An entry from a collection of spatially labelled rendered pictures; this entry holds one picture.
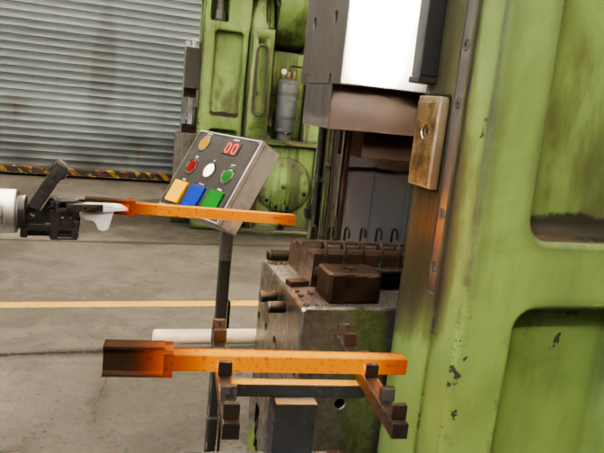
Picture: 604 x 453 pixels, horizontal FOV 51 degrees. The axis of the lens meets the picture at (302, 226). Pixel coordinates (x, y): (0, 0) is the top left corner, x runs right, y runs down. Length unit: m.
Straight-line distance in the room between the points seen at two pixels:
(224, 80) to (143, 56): 3.15
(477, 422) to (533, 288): 0.26
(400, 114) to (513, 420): 0.68
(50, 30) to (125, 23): 0.96
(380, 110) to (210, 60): 4.88
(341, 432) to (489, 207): 0.61
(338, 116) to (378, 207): 0.42
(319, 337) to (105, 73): 8.14
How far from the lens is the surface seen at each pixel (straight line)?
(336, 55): 1.37
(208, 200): 1.87
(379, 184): 1.72
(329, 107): 1.38
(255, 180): 1.86
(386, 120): 1.42
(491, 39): 1.13
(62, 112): 9.28
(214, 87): 6.28
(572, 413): 1.42
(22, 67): 9.29
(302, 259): 1.49
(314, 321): 1.30
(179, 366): 0.90
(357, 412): 1.42
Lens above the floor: 1.32
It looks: 11 degrees down
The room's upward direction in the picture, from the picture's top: 6 degrees clockwise
